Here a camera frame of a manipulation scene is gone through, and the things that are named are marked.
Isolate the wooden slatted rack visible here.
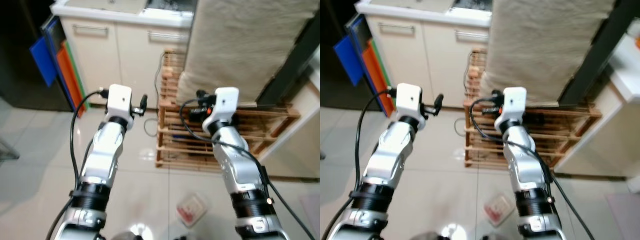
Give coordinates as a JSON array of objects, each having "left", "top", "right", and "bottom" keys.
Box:
[
  {"left": 462, "top": 48, "right": 604, "bottom": 170},
  {"left": 154, "top": 48, "right": 302, "bottom": 174}
]

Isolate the green flat board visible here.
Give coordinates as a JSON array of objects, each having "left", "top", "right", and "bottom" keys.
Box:
[
  {"left": 370, "top": 39, "right": 399, "bottom": 112},
  {"left": 64, "top": 39, "right": 92, "bottom": 112}
]

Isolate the beige cloth cover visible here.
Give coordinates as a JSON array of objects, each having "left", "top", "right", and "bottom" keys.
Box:
[
  {"left": 482, "top": 0, "right": 617, "bottom": 107},
  {"left": 177, "top": 0, "right": 321, "bottom": 109}
]

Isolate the blue flat board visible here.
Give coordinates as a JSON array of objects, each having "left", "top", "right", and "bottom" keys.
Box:
[
  {"left": 28, "top": 36, "right": 59, "bottom": 89},
  {"left": 333, "top": 35, "right": 364, "bottom": 87}
]

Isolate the steel kitchen sink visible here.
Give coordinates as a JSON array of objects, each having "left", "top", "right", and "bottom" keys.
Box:
[
  {"left": 143, "top": 0, "right": 197, "bottom": 14},
  {"left": 452, "top": 0, "right": 494, "bottom": 12}
]

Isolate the white side counter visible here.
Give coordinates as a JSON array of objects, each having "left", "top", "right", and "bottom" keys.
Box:
[
  {"left": 270, "top": 45, "right": 321, "bottom": 180},
  {"left": 552, "top": 20, "right": 640, "bottom": 179}
]

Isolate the silver robot torso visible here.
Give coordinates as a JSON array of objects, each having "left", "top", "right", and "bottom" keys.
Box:
[{"left": 110, "top": 227, "right": 151, "bottom": 240}]

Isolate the white power cord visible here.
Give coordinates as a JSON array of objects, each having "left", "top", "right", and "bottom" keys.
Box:
[
  {"left": 452, "top": 50, "right": 475, "bottom": 136},
  {"left": 143, "top": 50, "right": 169, "bottom": 137}
]

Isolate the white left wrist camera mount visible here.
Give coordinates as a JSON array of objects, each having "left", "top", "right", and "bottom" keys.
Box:
[
  {"left": 106, "top": 84, "right": 135, "bottom": 127},
  {"left": 394, "top": 83, "right": 424, "bottom": 126}
]

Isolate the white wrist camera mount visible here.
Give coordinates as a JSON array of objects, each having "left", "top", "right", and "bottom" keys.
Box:
[
  {"left": 202, "top": 87, "right": 240, "bottom": 133},
  {"left": 394, "top": 83, "right": 424, "bottom": 126},
  {"left": 106, "top": 84, "right": 135, "bottom": 127},
  {"left": 494, "top": 86, "right": 529, "bottom": 132}
]

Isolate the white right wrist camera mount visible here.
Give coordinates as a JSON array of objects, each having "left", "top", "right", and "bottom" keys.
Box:
[
  {"left": 494, "top": 86, "right": 529, "bottom": 132},
  {"left": 202, "top": 87, "right": 240, "bottom": 133}
]

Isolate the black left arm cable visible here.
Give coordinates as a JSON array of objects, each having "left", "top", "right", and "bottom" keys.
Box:
[
  {"left": 322, "top": 87, "right": 398, "bottom": 240},
  {"left": 46, "top": 87, "right": 109, "bottom": 240}
]

